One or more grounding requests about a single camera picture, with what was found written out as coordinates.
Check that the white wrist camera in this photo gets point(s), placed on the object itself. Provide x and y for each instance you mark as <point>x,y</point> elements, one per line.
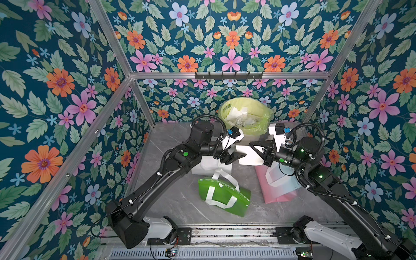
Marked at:
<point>279,133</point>
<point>233,135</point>

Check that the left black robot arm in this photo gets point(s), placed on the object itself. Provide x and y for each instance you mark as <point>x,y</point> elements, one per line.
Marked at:
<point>127,217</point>

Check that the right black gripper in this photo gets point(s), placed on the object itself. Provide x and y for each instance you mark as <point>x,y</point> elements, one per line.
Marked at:
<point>268,155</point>

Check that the shredded paper scraps in bin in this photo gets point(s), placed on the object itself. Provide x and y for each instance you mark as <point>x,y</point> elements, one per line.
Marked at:
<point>241,118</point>

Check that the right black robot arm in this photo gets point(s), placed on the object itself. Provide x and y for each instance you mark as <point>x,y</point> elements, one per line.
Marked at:
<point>302,149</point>

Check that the white ventilation grille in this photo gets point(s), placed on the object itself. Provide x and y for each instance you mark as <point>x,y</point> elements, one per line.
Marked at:
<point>205,254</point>

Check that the black wall hook rail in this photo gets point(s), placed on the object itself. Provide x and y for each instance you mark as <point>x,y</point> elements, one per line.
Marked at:
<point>228,76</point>

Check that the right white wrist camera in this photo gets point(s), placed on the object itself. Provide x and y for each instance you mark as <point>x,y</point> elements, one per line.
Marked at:
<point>279,133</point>

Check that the pink blue gradient paper bag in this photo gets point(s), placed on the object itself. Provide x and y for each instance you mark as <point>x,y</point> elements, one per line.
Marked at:
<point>277,183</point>

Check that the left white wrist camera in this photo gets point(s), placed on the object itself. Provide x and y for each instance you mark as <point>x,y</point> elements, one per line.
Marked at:
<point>233,135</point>

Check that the green white paper bag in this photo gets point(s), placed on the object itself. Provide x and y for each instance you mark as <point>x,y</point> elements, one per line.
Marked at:
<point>223,191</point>

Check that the white ribbed trash bin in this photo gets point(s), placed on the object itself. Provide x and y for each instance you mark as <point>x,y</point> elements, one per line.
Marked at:
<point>247,139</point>

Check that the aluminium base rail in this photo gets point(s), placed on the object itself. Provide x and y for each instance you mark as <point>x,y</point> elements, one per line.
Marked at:
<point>238,234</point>

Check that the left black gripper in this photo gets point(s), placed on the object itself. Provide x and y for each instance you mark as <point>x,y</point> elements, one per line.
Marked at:
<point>230,157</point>

